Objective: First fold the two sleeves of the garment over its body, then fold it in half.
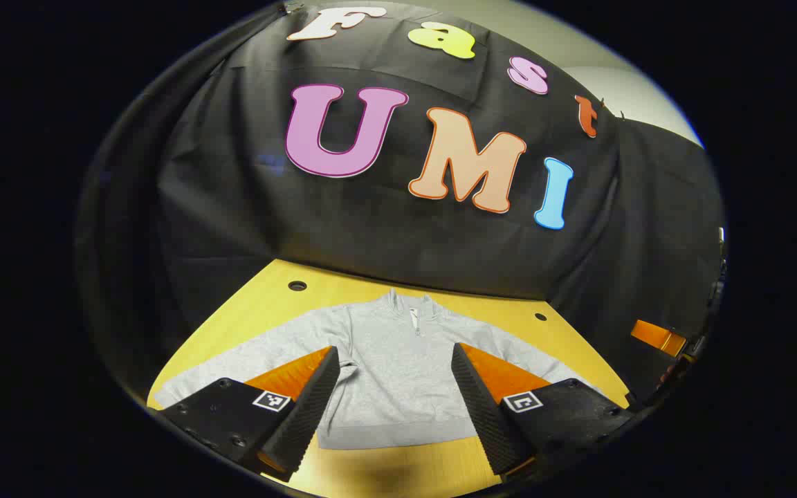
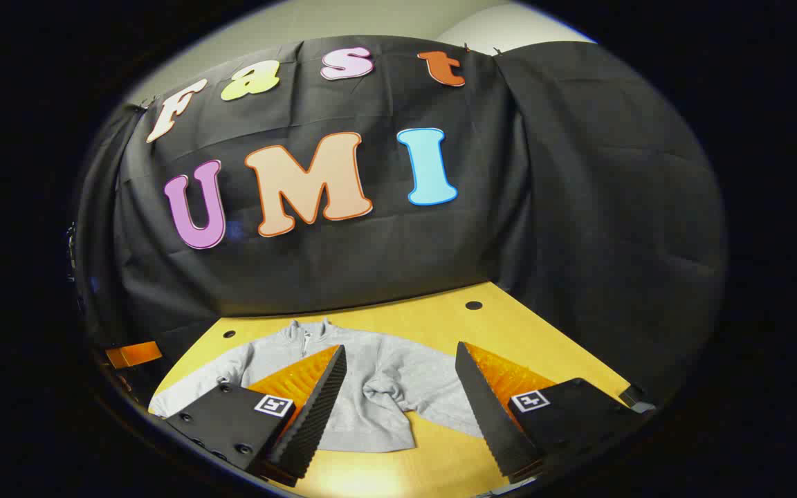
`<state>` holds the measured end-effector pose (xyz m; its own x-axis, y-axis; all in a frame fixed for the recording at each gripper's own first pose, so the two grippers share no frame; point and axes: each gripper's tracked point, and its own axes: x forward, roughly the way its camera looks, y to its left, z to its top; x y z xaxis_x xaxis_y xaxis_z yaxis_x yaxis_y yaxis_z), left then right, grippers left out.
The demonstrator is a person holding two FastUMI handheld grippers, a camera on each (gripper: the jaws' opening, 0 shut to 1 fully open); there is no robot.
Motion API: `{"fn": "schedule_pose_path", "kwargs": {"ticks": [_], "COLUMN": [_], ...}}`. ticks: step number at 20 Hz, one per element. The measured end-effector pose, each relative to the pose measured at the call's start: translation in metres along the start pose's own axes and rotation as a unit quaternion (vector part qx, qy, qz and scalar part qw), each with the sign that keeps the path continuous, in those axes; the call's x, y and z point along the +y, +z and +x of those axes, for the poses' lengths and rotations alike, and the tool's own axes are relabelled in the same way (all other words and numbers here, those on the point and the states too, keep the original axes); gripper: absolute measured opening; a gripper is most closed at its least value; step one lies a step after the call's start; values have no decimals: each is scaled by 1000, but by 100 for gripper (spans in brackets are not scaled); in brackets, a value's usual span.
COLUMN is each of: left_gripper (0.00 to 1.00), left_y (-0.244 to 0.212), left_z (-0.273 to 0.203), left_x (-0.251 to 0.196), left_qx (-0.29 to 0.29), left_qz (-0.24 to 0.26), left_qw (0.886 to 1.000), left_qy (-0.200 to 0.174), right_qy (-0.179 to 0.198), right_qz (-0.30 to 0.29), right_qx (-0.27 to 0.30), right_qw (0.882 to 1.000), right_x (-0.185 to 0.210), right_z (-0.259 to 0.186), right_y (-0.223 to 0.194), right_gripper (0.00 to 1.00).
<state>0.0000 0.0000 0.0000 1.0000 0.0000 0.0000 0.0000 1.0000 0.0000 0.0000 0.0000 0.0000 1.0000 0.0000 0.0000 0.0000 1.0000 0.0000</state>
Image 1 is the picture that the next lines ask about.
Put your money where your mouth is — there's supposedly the grey zip-neck sweatshirt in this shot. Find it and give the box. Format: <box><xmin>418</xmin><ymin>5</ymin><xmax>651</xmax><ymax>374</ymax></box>
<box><xmin>152</xmin><ymin>288</ymin><xmax>605</xmax><ymax>451</ymax></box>

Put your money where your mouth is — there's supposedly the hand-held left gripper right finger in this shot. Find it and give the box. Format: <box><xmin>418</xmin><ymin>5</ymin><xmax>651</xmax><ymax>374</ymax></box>
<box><xmin>450</xmin><ymin>342</ymin><xmax>639</xmax><ymax>479</ymax></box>

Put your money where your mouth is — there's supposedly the black backdrop cloth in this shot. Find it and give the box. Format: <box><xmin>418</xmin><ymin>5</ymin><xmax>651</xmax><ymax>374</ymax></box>
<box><xmin>75</xmin><ymin>0</ymin><xmax>729</xmax><ymax>410</ymax></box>

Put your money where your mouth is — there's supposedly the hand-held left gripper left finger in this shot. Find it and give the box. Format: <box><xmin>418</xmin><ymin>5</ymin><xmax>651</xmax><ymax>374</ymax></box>
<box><xmin>153</xmin><ymin>345</ymin><xmax>342</xmax><ymax>483</ymax></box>

